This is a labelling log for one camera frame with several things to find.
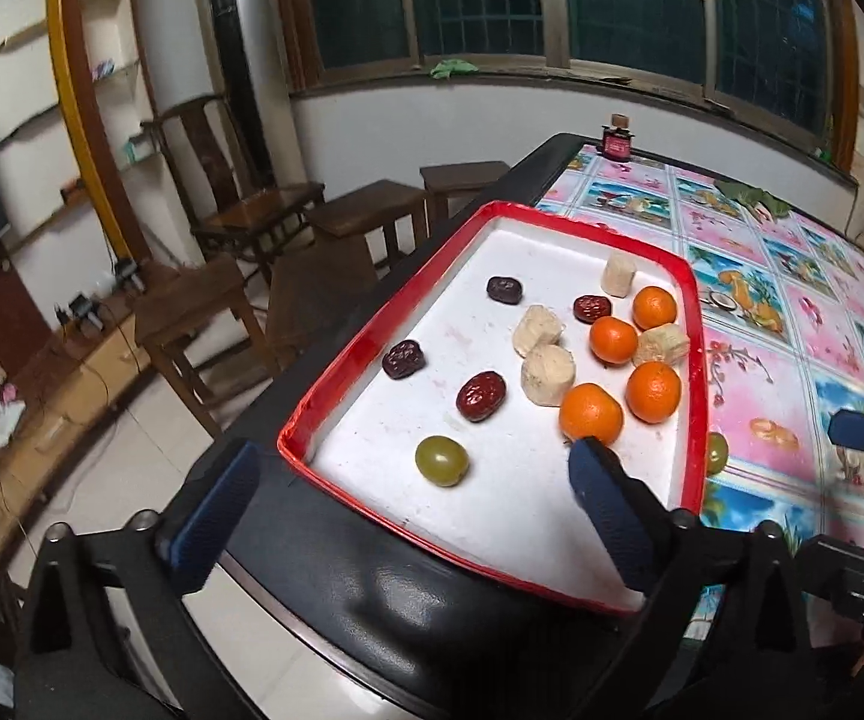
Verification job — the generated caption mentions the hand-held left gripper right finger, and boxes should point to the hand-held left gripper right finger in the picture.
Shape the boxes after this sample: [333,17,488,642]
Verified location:
[567,436,823,720]

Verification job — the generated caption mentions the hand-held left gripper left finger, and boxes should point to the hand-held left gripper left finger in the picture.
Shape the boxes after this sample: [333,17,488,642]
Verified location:
[16,439,264,720]

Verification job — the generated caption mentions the orange tangerine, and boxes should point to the orange tangerine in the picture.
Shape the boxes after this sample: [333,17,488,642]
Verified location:
[625,361,683,423]
[559,384,624,445]
[589,317,639,366]
[633,286,679,331]

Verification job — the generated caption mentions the red rimmed white tray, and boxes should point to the red rimmed white tray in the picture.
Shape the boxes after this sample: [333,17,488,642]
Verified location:
[277,200,707,616]

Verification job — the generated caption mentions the printed pink tablecloth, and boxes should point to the printed pink tablecloth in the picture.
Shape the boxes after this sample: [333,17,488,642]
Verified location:
[533,142,864,638]

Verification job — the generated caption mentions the black rimmed table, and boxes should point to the black rimmed table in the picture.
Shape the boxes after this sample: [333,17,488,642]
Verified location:
[218,131,864,720]

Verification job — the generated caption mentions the wooden television cabinet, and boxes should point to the wooden television cabinet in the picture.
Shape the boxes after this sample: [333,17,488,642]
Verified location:
[0,262,178,563]

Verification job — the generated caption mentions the wooden stool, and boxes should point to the wooden stool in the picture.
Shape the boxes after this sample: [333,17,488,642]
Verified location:
[265,240,380,368]
[304,180,433,271]
[134,255,283,436]
[419,161,512,230]

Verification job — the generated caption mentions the green leaves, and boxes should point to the green leaves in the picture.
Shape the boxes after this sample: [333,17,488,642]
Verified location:
[713,178,793,220]

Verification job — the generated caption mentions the wooden armchair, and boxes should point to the wooden armchair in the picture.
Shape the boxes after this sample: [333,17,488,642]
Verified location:
[139,94,328,271]

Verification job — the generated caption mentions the small dark red jar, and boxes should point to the small dark red jar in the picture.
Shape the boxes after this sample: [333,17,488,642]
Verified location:
[598,112,634,160]

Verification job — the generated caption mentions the silver tower air conditioner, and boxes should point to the silver tower air conditioner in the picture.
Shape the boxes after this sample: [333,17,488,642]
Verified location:
[192,0,305,188]

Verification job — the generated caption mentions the green cloth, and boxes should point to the green cloth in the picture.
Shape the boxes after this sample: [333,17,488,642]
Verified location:
[430,56,482,81]

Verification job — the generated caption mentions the wooden framed window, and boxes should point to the wooden framed window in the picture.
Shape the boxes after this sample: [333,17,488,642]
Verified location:
[271,0,860,155]

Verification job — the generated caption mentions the gold framed wall shelf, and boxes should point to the gold framed wall shelf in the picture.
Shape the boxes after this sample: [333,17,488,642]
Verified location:
[0,0,155,263]

